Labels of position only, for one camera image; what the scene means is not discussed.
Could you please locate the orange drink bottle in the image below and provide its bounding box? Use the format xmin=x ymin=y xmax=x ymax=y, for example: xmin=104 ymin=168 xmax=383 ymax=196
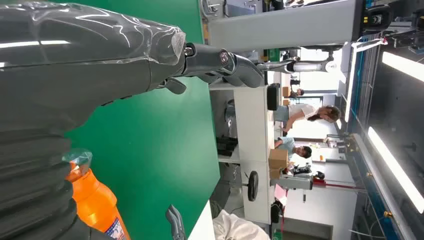
xmin=62 ymin=148 xmax=132 ymax=240

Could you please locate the white desk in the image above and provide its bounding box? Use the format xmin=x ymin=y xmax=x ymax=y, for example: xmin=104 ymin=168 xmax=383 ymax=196
xmin=187 ymin=200 xmax=217 ymax=240

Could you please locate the person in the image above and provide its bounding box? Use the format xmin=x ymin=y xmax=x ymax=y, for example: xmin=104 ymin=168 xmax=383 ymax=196
xmin=273 ymin=103 xmax=342 ymax=134
xmin=211 ymin=209 xmax=271 ymax=240
xmin=287 ymin=87 xmax=305 ymax=100
xmin=274 ymin=136 xmax=313 ymax=161

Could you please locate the black round wheel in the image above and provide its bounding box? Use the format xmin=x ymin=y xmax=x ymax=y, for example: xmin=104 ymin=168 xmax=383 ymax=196
xmin=241 ymin=170 xmax=260 ymax=203

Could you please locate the white workbench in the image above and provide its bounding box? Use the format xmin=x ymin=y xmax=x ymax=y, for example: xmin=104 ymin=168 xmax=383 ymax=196
xmin=209 ymin=85 xmax=276 ymax=225

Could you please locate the large cardboard box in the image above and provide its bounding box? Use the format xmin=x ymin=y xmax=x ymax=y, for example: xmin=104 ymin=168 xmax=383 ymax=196
xmin=267 ymin=148 xmax=289 ymax=170

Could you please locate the grey and red device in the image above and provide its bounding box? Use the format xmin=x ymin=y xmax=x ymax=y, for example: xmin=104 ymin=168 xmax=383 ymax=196
xmin=270 ymin=165 xmax=365 ymax=195

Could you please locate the black monitor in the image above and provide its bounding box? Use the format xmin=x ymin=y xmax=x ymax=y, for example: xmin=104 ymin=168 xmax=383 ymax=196
xmin=266 ymin=83 xmax=281 ymax=112

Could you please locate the white robot column machine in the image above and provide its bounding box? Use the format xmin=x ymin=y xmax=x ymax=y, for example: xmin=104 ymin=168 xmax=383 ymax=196
xmin=200 ymin=0 xmax=395 ymax=54

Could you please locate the ceiling light strip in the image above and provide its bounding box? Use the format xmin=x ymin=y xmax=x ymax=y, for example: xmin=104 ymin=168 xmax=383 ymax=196
xmin=366 ymin=126 xmax=424 ymax=215

